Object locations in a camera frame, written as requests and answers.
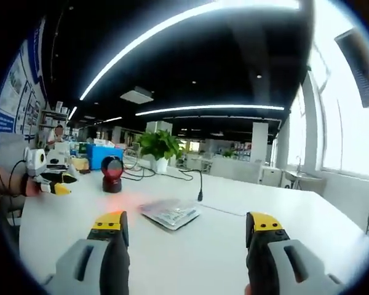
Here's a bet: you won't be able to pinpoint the white desk device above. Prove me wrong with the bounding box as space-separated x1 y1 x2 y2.
46 150 70 170

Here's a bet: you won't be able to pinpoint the white cabinet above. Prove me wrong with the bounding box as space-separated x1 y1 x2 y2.
210 158 264 185

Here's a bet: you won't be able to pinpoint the sink with faucet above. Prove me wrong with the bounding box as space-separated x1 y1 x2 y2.
284 155 327 191

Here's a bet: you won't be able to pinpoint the black gooseneck cable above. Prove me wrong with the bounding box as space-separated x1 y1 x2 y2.
178 168 205 202

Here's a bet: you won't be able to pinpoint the long ceiling light strip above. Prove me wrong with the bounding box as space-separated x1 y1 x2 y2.
79 0 300 101

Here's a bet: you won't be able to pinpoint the metal shelf rack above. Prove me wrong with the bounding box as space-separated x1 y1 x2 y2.
38 101 70 148

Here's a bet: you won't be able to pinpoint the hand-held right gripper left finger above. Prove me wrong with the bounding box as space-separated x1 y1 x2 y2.
44 210 131 295

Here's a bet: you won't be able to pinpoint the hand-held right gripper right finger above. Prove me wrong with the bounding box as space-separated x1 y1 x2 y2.
245 211 342 295

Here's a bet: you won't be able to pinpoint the potted green plant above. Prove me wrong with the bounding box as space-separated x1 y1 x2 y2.
137 129 185 173

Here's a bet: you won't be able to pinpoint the large window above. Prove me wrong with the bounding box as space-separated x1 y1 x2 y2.
287 0 369 182

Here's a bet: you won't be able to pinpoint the ceiling air vent panel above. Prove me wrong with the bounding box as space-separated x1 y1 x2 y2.
120 86 155 104

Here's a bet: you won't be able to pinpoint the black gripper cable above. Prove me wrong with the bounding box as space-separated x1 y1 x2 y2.
0 158 28 196

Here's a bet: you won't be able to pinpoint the yellow box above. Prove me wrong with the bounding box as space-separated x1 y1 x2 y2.
71 158 90 171

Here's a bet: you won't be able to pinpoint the blue plastic box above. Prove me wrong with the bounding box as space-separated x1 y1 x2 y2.
86 144 124 170

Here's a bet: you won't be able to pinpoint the white table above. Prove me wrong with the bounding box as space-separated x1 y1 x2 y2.
18 165 369 295

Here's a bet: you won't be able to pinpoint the wall poster board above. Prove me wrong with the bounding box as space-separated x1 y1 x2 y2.
0 18 49 144

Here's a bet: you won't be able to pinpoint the person's left hand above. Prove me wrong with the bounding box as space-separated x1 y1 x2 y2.
26 177 52 197

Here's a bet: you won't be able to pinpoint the white cardboard boxes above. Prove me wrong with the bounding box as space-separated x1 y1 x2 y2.
93 138 116 148

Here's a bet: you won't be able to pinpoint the black cylindrical stand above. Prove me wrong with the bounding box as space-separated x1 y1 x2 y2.
100 155 124 194

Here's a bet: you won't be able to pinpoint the black power cable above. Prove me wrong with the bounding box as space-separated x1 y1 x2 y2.
122 156 158 181

